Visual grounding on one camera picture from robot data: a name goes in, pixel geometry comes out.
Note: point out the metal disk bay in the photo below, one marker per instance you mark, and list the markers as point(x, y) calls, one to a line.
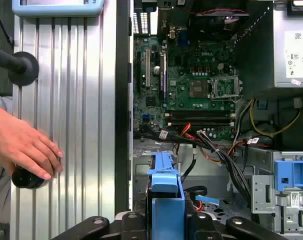
point(141, 170)

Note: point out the metal socket cover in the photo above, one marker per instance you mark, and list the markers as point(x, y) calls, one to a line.
point(225, 79)

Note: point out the black round knob with rod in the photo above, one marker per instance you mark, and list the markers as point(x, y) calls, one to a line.
point(24, 68)

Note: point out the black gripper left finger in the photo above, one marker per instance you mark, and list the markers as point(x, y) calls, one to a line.
point(96, 225)

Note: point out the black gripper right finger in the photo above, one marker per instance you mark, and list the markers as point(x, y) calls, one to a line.
point(201, 225)

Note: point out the black case fan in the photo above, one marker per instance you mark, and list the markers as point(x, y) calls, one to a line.
point(211, 25)

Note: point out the white expansion slot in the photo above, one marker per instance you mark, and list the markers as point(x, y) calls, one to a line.
point(148, 67)

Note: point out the open black PC case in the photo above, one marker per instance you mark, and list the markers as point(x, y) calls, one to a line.
point(122, 100)

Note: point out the green motherboard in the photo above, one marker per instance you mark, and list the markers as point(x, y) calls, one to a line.
point(181, 67)

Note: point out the pale blue teach pendant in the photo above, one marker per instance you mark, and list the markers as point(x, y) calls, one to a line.
point(56, 11)

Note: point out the CPU socket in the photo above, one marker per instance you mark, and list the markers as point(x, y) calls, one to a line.
point(199, 88)

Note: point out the blue plastic drive latch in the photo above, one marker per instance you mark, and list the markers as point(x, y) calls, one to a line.
point(294, 172)

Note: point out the silver power supply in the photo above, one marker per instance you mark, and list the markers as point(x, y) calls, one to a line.
point(281, 50)

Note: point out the black RAM slot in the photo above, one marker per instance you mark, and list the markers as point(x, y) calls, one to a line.
point(199, 115)
point(199, 122)

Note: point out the black expansion slot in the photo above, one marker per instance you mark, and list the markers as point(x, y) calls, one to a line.
point(163, 75)

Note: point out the person's right hand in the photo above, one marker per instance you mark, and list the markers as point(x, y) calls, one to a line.
point(19, 140)

